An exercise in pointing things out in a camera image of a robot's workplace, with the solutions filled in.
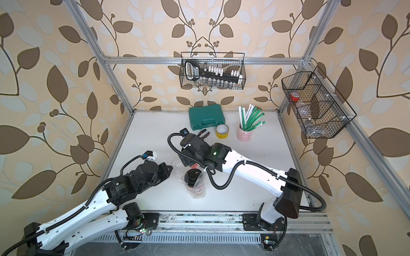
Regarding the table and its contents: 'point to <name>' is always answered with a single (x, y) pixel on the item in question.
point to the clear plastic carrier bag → (179, 171)
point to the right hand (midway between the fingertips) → (189, 150)
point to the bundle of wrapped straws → (249, 120)
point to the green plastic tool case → (206, 116)
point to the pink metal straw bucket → (243, 135)
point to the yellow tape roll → (222, 131)
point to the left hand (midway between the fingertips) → (173, 166)
